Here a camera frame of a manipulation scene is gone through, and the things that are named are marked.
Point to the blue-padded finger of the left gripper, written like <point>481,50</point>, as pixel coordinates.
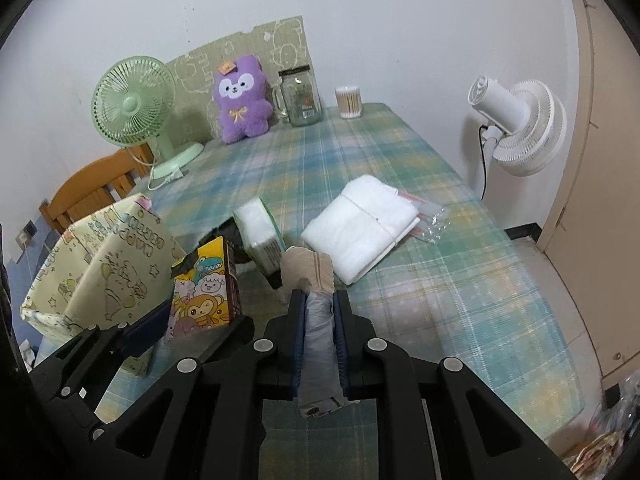
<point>150,327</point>

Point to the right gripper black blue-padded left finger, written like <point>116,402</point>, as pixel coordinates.
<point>203,418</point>

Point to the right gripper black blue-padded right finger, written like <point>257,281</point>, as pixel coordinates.
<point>435,420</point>

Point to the beige grey cloth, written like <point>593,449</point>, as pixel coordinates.
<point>319,391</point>

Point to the white towel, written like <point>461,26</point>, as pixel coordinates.
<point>360,227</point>

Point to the yellow cartoon storage box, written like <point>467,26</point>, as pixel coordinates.
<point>109,268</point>

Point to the cartoon snack box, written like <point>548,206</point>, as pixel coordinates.
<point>206,291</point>

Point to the black plastic bag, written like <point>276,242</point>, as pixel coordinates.
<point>227,239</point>

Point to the tissue pack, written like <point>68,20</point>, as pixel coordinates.
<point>261,237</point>

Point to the clear plastic bag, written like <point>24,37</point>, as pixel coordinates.
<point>433,219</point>

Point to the green desk fan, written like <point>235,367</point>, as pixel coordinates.
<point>133,104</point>

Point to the beige door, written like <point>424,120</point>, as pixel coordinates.
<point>592,233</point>

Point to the purple plush bear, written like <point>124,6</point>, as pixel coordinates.
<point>240,92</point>

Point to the glass mason jar mug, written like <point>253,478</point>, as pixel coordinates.
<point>296,96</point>

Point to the cotton swab container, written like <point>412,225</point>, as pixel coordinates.
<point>348,100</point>

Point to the white standing fan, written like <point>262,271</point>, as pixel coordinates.
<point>525,128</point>

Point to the green patterned board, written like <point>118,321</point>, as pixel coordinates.
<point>277,45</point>

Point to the wall power socket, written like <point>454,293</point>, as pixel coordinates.
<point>25,236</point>

